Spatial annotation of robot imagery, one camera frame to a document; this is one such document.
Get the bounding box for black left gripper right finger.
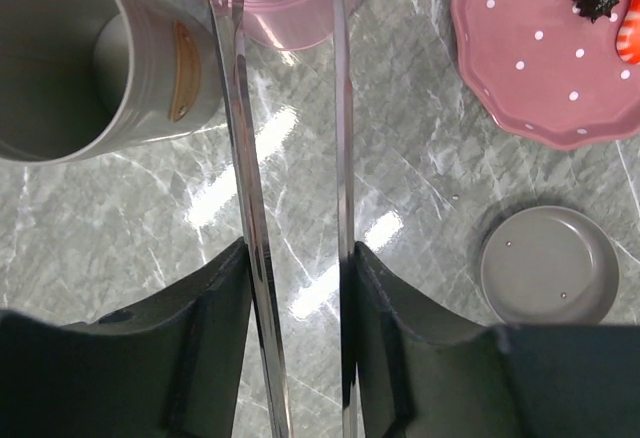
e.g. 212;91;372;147
353;243;639;437

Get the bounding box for pink dotted plate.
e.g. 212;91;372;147
451;0;639;150

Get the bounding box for metal tongs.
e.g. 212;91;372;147
207;0;359;437

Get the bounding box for grey lunch box cup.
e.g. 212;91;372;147
1;0;222;164

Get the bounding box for red shrimp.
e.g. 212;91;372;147
615;7;640;65

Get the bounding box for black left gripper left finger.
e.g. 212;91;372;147
1;240;251;437

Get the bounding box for grey round lid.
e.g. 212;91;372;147
478;205;620;324

